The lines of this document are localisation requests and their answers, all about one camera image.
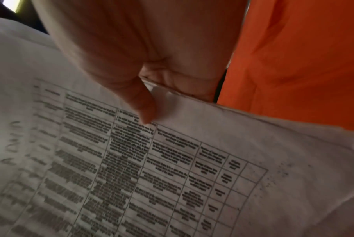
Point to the person's right hand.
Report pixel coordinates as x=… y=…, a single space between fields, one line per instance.
x=130 y=41

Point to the printed paper sheets with table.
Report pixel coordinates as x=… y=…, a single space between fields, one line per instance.
x=153 y=176

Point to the orange garment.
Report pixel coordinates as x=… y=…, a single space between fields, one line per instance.
x=300 y=57

